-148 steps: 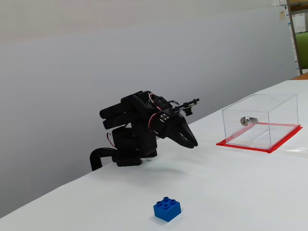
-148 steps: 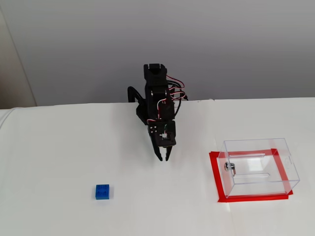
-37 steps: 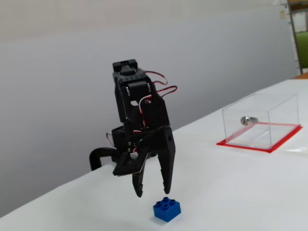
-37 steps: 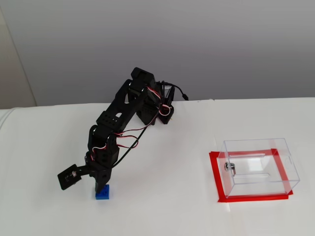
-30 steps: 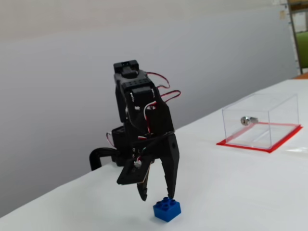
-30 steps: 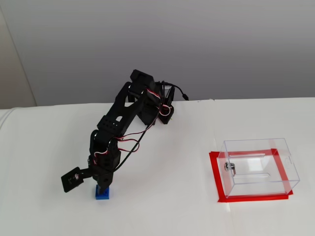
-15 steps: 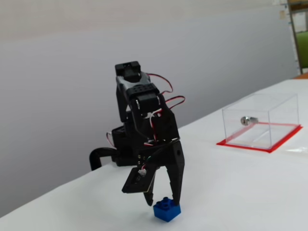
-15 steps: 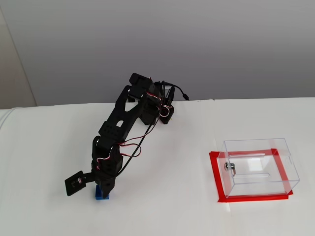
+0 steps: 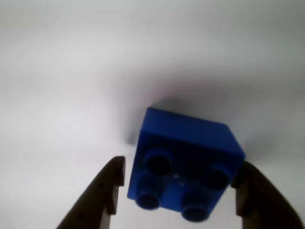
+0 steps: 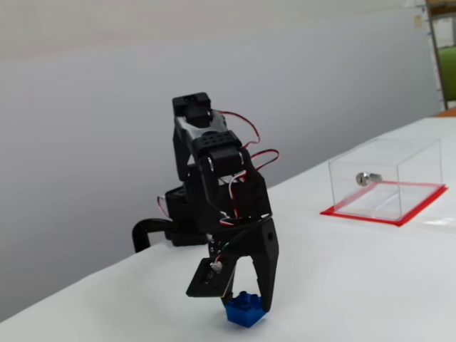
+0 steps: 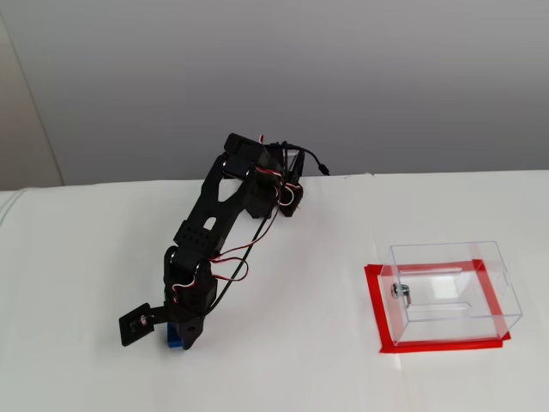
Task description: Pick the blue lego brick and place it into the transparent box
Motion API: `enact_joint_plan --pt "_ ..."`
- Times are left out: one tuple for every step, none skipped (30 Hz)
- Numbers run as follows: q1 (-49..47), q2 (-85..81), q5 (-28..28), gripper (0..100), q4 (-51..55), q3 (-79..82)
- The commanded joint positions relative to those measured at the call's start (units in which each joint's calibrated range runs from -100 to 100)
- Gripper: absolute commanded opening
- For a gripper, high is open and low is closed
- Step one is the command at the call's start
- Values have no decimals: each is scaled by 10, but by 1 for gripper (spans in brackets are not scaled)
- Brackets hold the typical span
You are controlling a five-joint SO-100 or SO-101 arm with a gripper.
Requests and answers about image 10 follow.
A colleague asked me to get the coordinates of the grey metal shelf post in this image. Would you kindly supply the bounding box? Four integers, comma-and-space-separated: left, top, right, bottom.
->
424, 0, 449, 112

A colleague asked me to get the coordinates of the thin black camera cable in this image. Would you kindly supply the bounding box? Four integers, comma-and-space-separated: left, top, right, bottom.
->
213, 212, 274, 266

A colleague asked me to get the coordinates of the green panel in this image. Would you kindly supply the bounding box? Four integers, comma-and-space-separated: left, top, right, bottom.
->
437, 46, 456, 110

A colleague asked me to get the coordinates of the silver lock cylinder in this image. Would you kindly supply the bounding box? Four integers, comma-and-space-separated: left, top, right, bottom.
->
355, 171, 383, 187

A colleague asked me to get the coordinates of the white cardboard box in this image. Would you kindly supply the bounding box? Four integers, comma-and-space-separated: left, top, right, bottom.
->
432, 17, 456, 51

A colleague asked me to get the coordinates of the black wrist camera board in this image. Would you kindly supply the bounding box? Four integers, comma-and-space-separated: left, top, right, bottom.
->
185, 256, 239, 299

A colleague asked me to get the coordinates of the transparent plastic box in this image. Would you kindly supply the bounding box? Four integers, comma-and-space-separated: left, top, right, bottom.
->
328, 138, 443, 222

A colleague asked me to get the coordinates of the black table clamp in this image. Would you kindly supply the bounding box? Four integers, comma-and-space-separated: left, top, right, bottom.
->
132, 217, 175, 254

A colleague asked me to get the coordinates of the red tape frame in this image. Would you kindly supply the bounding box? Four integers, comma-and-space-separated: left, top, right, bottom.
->
319, 180, 449, 228

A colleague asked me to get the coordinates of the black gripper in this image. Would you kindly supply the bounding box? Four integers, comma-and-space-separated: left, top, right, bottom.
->
207, 171, 281, 312

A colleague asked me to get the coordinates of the blue lego brick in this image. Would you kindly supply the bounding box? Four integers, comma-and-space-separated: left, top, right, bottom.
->
224, 290, 267, 328

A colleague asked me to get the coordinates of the red white servo wire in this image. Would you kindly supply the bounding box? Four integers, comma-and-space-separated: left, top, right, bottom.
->
157, 195, 172, 220

